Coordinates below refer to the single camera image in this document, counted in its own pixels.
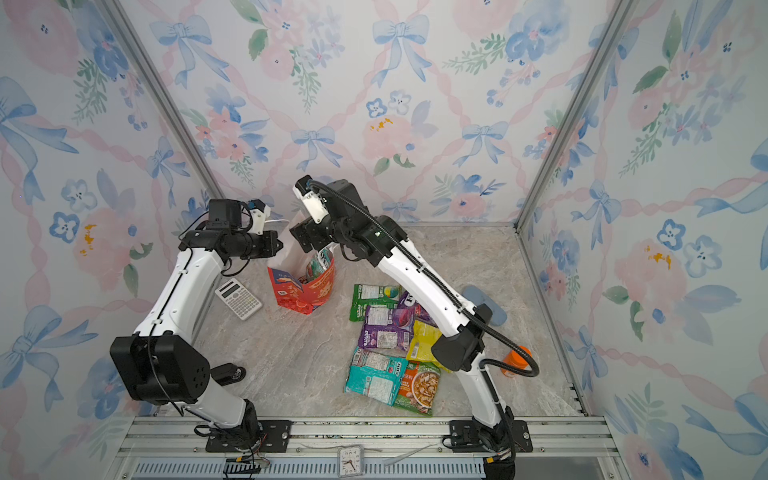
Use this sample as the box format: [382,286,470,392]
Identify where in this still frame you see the orange cap bottle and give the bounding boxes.
[502,347,531,378]

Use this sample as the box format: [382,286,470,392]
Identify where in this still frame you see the black corrugated cable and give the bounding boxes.
[302,178,541,379]

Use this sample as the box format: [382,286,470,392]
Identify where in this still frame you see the green snack packet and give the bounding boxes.
[349,284,402,322]

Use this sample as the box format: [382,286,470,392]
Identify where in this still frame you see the black stapler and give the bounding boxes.
[210,363,246,386]

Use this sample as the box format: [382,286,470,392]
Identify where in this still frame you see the white calculator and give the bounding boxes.
[215,278,263,321]

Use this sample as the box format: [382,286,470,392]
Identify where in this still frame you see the yellow snack packet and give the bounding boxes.
[406,320,445,370]

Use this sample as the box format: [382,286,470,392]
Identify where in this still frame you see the Fox's mint blossom candy bag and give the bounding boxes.
[299,247,334,285]

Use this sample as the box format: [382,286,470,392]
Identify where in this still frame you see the purple Fox's candy bag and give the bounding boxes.
[397,290,437,327]

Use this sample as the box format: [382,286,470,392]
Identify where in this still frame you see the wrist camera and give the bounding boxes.
[206,198,270,236]
[293,175,357,225]

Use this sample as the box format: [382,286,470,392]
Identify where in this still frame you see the red paper gift bag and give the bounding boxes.
[267,212,336,315]

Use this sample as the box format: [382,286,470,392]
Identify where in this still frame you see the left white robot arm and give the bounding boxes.
[110,230,283,431]

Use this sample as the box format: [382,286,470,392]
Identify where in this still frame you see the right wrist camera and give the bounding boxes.
[293,175,357,225]

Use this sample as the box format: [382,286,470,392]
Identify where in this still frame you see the teal snack packet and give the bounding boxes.
[344,347,408,406]

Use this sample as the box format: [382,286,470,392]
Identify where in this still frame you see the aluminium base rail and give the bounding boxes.
[105,417,629,479]

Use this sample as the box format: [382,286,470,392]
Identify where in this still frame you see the green noodle packet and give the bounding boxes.
[394,361,441,416]

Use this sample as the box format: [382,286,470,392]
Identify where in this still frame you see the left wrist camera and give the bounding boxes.
[206,198,270,236]

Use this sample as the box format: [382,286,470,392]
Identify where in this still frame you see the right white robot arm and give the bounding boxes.
[289,216,501,428]

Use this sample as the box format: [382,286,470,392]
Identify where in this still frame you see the small white clock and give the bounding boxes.
[337,445,365,479]

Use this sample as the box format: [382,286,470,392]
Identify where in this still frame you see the purple snack packet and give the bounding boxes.
[358,306,414,353]

